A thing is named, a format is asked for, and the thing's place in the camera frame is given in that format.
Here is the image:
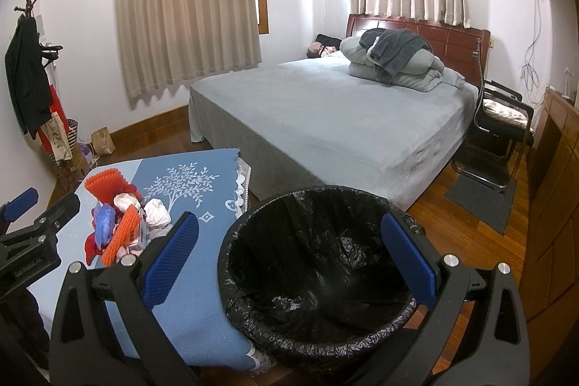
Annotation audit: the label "dark grey floor mat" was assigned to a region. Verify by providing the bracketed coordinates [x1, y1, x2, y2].
[445, 174, 517, 235]

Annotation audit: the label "red glove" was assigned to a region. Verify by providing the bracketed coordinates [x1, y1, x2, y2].
[84, 183, 143, 267]

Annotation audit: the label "dark grey blanket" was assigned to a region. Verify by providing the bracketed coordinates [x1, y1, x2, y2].
[359, 28, 432, 75]

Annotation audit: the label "wooden headboard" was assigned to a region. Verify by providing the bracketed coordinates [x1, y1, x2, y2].
[346, 14, 491, 84]

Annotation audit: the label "striped basket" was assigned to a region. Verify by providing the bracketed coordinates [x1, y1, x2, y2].
[67, 119, 79, 147]

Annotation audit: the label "bed with grey sheet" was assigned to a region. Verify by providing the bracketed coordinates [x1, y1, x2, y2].
[189, 53, 478, 209]

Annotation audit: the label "white tissue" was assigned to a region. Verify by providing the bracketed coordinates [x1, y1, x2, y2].
[144, 199, 171, 229]
[113, 193, 141, 213]

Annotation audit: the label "orange foam net sleeve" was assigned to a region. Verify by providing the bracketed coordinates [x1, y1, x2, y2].
[84, 169, 128, 205]

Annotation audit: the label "folded grey duvet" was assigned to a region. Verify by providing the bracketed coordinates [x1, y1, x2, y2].
[341, 37, 466, 92]

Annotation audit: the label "black bag beside bed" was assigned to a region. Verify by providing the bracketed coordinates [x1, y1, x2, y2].
[306, 33, 342, 59]

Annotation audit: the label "wooden coat rack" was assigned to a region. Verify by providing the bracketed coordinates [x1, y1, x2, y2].
[14, 0, 64, 68]

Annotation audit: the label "red hanging bag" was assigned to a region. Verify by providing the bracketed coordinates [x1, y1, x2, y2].
[38, 85, 72, 162]

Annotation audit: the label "white wall cables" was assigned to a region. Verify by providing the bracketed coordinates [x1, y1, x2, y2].
[515, 0, 551, 107]

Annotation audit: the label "black lined trash bin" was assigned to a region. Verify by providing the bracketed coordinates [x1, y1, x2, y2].
[218, 186, 417, 369]

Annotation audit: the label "brown paper bag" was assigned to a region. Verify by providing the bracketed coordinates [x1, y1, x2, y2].
[91, 127, 116, 156]

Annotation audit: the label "blue tree-print tablecloth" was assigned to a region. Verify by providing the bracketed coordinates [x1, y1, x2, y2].
[31, 149, 272, 385]

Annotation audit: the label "black metal chair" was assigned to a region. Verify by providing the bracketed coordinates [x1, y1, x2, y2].
[450, 39, 536, 192]

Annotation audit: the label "blue plastic bag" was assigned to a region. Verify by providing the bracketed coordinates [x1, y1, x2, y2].
[92, 203, 117, 249]

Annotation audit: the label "black hanging jacket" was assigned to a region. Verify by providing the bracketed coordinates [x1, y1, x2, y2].
[5, 15, 53, 140]

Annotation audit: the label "beige tote bag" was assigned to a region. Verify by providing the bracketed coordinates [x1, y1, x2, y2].
[42, 112, 72, 162]

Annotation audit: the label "wooden cabinet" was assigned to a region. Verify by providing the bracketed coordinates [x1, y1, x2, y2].
[520, 89, 578, 384]

